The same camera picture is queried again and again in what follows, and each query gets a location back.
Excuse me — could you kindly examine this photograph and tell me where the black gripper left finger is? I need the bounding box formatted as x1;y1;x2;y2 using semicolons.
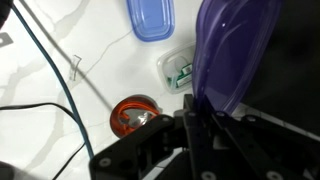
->
88;93;209;180

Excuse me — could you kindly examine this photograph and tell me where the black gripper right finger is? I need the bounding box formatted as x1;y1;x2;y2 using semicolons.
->
203;95;320;180

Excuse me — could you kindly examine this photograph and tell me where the purple translucent plastic lid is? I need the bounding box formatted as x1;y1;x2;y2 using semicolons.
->
191;0;285;115

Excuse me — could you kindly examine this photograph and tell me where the blue plastic container lid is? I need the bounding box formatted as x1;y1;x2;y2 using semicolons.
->
125;0;176;43

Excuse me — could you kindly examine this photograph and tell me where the red round dish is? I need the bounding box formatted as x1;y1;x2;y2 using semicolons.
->
109;94;163;139

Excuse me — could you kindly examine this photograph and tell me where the small green cardboard box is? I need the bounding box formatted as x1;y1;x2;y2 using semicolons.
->
166;62;195;90

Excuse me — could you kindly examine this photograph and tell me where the white round cap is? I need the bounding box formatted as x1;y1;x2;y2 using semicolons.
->
165;55;188;78

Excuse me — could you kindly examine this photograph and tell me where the clear plastic food container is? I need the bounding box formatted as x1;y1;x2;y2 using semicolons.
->
156;42;198;95

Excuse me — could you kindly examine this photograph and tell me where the small clear plastic clip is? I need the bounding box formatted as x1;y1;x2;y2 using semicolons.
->
68;54;83;82

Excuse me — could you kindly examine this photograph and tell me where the long black power cable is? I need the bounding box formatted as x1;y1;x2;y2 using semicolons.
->
10;2;96;160

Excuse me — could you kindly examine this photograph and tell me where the thin black appliance cord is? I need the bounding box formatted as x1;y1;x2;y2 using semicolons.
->
0;102;86;180

